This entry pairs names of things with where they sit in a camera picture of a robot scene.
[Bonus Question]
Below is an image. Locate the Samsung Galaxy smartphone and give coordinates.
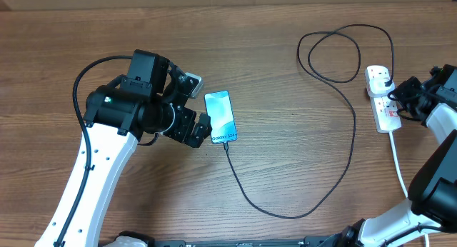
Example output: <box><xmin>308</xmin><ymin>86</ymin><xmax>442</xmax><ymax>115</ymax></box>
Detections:
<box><xmin>204</xmin><ymin>91</ymin><xmax>238</xmax><ymax>144</ymax></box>

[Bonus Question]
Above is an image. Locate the black USB charging cable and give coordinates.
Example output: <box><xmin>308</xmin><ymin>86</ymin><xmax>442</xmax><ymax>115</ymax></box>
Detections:
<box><xmin>223</xmin><ymin>24</ymin><xmax>396</xmax><ymax>220</ymax></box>

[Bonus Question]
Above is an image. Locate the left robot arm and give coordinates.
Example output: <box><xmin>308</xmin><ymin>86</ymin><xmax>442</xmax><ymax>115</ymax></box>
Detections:
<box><xmin>36</xmin><ymin>49</ymin><xmax>211</xmax><ymax>246</ymax></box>

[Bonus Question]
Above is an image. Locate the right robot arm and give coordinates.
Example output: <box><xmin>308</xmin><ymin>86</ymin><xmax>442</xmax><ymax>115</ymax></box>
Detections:
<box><xmin>322</xmin><ymin>64</ymin><xmax>456</xmax><ymax>246</ymax></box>

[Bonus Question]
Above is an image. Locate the white charger plug adapter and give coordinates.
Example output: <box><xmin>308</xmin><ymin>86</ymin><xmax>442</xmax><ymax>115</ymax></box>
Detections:
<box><xmin>367</xmin><ymin>78</ymin><xmax>395</xmax><ymax>98</ymax></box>

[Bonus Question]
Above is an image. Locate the white power strip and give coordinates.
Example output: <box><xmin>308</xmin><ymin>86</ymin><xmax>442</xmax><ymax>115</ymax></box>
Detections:
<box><xmin>365</xmin><ymin>65</ymin><xmax>401</xmax><ymax>133</ymax></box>

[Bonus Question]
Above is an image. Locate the white power strip cord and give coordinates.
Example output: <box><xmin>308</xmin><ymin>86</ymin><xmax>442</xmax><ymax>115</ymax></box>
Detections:
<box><xmin>388</xmin><ymin>131</ymin><xmax>431</xmax><ymax>247</ymax></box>

